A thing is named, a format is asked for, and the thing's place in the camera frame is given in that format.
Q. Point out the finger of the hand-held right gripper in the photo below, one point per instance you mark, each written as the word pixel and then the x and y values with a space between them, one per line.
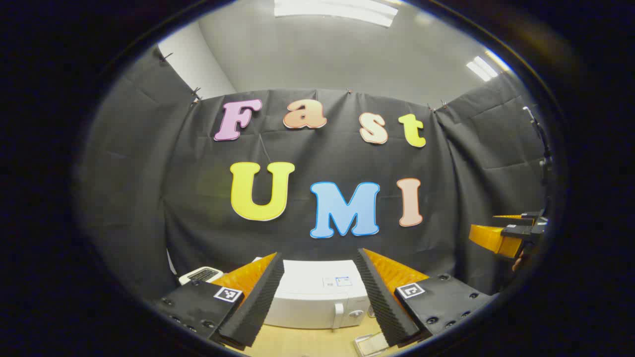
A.
pixel 518 216
pixel 496 239

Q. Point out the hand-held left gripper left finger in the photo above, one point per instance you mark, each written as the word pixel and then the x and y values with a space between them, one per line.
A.
pixel 260 307

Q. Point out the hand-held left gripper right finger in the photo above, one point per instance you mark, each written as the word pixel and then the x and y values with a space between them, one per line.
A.
pixel 382 307

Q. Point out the white microwave oven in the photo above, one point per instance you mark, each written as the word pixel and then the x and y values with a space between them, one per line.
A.
pixel 312 297

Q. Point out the small white rectangular dish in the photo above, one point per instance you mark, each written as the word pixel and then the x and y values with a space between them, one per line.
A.
pixel 369 344

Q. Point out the white toaster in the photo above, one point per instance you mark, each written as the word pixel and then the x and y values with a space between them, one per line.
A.
pixel 201 274

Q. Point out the small ceiling light panel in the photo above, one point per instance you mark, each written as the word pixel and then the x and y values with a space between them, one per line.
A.
pixel 483 67

